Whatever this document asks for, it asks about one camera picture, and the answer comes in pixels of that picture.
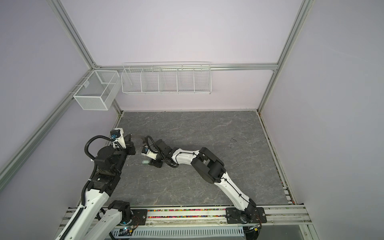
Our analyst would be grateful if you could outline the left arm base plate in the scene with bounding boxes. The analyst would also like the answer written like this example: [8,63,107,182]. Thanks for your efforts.
[120,209,148,226]

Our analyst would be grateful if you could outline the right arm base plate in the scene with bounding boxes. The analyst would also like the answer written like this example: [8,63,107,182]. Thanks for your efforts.
[225,207,267,224]

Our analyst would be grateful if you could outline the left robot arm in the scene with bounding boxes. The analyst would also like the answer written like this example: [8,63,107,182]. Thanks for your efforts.
[57,129,136,240]

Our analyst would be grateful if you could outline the white mesh box basket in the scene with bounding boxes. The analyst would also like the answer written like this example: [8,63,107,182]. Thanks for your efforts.
[74,70,122,111]

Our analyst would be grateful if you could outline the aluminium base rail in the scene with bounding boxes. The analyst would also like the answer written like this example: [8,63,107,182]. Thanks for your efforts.
[131,205,312,228]

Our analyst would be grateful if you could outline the aluminium frame profiles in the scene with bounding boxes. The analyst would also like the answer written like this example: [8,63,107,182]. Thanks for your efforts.
[1,1,314,190]

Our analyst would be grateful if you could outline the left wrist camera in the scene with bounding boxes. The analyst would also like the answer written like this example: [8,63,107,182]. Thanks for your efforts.
[110,128,126,150]

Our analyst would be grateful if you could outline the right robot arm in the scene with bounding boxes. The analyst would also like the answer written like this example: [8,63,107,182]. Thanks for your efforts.
[142,136,260,224]

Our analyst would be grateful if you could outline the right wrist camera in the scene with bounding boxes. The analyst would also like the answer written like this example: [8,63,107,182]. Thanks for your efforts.
[141,145,158,160]

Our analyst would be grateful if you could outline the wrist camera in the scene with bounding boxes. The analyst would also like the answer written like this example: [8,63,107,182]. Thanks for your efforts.
[110,128,126,150]
[141,145,158,160]

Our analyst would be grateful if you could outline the long white wire basket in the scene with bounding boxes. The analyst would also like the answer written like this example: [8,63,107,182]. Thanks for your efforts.
[121,62,212,95]

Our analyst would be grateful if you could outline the white slotted cable duct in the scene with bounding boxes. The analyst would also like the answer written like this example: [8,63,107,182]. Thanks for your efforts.
[112,226,245,240]

